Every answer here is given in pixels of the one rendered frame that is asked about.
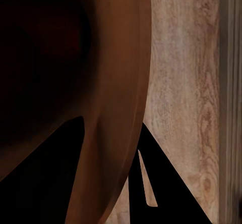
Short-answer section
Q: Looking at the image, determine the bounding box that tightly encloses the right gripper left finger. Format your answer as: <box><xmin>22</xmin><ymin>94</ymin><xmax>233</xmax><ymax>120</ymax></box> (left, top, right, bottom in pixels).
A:
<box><xmin>0</xmin><ymin>117</ymin><xmax>85</xmax><ymax>224</ymax></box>

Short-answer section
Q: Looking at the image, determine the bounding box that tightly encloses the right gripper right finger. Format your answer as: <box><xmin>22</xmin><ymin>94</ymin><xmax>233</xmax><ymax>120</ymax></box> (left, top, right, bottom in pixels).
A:
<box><xmin>128</xmin><ymin>123</ymin><xmax>211</xmax><ymax>224</ymax></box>

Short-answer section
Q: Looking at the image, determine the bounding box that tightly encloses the trash can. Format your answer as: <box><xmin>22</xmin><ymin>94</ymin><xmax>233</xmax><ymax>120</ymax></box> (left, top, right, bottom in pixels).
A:
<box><xmin>0</xmin><ymin>0</ymin><xmax>152</xmax><ymax>224</ymax></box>

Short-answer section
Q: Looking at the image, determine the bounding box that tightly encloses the can of soda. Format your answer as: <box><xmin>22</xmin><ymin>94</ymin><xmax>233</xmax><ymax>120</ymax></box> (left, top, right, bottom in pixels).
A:
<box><xmin>0</xmin><ymin>20</ymin><xmax>37</xmax><ymax>124</ymax></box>
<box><xmin>0</xmin><ymin>2</ymin><xmax>87</xmax><ymax>64</ymax></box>

